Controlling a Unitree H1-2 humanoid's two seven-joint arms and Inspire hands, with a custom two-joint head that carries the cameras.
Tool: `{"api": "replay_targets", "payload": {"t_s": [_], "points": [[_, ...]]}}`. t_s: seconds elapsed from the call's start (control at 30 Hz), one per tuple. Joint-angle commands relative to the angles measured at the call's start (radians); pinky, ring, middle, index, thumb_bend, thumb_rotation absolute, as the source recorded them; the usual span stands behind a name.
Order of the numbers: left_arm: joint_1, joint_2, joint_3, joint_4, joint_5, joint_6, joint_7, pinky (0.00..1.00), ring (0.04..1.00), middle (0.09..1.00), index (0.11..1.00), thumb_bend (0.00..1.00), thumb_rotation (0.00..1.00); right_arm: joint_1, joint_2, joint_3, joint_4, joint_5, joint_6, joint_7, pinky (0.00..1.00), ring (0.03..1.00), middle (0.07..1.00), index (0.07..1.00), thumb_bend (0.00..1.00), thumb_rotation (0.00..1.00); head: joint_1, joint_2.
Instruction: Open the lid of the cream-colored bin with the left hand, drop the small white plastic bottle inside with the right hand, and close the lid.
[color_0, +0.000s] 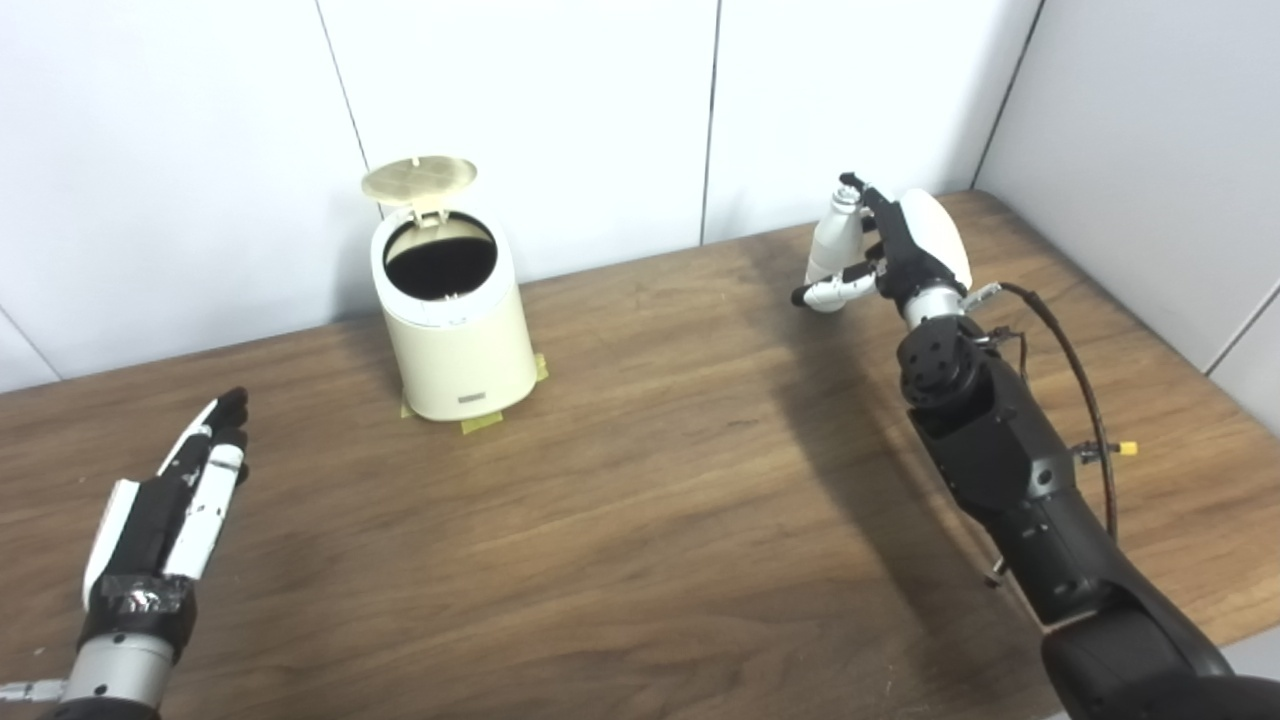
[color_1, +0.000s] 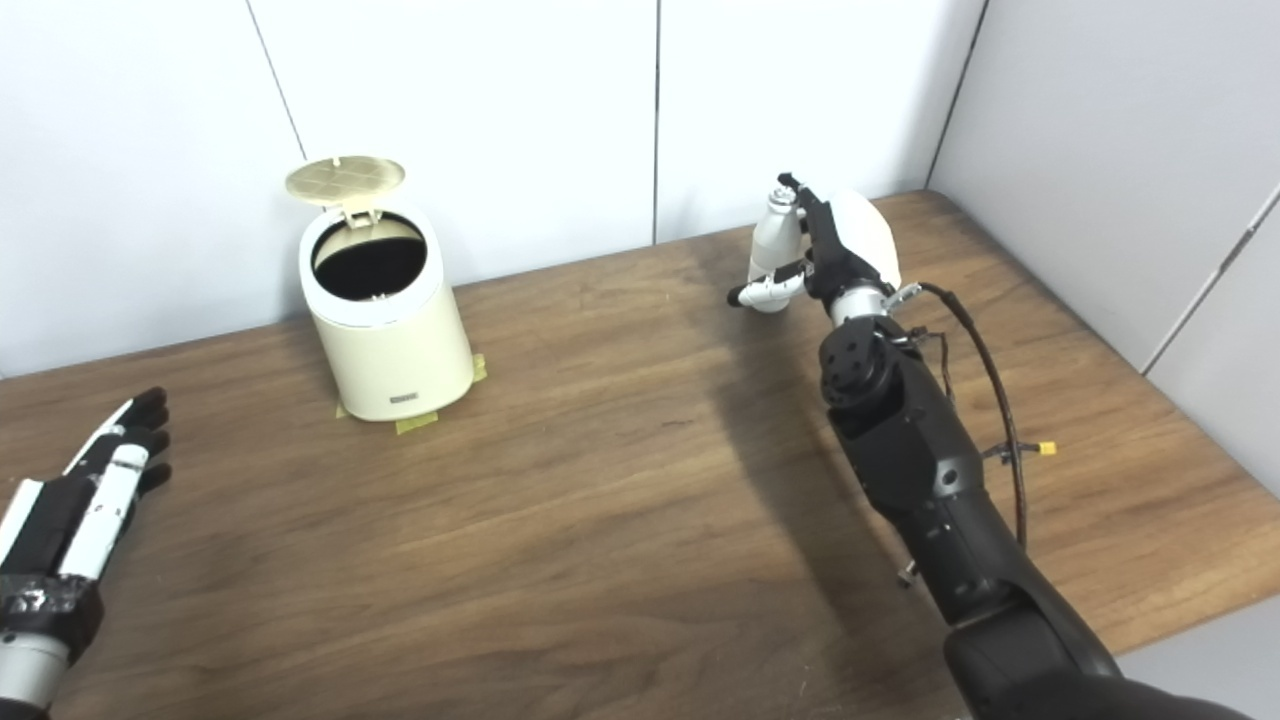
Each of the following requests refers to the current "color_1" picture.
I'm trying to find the yellow-tipped connector wire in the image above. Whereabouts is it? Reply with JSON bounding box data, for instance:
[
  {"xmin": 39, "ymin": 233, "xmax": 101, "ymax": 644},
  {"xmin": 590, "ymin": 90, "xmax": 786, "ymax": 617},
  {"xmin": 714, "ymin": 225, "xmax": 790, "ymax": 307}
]
[{"xmin": 983, "ymin": 438, "xmax": 1057, "ymax": 463}]

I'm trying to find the small white plastic bottle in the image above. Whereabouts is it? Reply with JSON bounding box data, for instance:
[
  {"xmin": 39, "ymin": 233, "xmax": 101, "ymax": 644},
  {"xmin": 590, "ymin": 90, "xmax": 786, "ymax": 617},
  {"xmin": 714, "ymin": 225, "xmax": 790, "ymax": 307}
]
[{"xmin": 747, "ymin": 186, "xmax": 806, "ymax": 314}]

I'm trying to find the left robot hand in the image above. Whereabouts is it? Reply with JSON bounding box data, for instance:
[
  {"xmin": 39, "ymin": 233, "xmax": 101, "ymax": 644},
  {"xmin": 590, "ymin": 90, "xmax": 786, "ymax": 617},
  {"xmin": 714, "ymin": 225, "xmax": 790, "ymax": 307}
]
[{"xmin": 0, "ymin": 387, "xmax": 173, "ymax": 661}]

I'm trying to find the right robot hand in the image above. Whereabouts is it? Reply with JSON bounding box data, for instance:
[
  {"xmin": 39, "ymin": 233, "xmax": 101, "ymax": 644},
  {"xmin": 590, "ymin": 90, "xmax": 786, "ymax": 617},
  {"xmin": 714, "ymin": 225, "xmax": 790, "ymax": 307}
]
[{"xmin": 727, "ymin": 172, "xmax": 903, "ymax": 321}]

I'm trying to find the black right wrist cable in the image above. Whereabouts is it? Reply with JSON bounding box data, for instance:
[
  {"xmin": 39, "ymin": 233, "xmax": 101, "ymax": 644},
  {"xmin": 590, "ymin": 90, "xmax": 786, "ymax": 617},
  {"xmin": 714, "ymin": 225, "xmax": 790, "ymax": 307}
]
[{"xmin": 895, "ymin": 282, "xmax": 1031, "ymax": 551}]

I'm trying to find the cream-colored bin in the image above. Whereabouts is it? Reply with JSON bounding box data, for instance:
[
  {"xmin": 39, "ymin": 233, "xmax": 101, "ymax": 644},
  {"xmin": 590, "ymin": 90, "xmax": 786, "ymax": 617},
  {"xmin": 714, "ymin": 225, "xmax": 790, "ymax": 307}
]
[{"xmin": 298, "ymin": 200, "xmax": 476, "ymax": 423}]

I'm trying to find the round cream bin lid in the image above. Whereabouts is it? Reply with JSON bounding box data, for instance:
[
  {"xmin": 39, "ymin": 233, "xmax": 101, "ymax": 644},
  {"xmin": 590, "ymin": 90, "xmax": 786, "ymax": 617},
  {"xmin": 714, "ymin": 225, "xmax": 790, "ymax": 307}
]
[{"xmin": 285, "ymin": 155, "xmax": 407, "ymax": 231}]

